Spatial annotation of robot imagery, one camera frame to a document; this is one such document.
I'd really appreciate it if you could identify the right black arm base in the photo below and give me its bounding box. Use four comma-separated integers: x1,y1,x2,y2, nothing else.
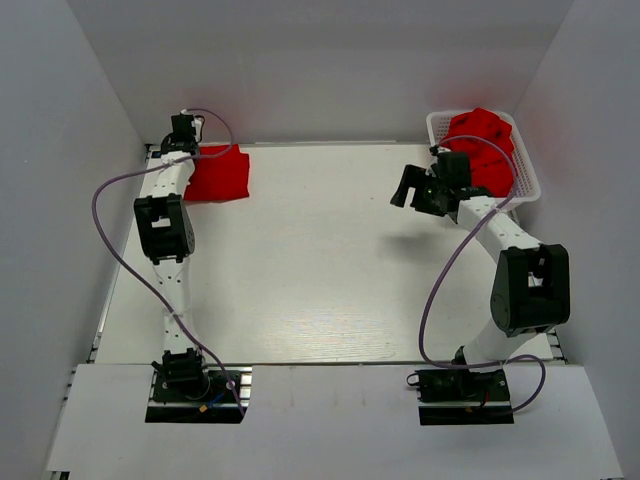
406,368,514,426

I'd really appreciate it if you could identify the white plastic basket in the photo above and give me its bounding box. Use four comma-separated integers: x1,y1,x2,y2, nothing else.
426,110,541,210

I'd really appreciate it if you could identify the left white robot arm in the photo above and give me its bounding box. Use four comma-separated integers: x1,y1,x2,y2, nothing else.
134,110,208,399

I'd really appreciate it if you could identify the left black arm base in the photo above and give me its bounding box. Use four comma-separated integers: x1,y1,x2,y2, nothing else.
145,363,252,425

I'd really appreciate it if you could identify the red t shirt pile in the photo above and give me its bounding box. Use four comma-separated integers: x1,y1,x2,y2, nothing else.
441,108,514,197

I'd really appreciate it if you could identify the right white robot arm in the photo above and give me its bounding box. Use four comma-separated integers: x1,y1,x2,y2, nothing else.
391,151,570,378

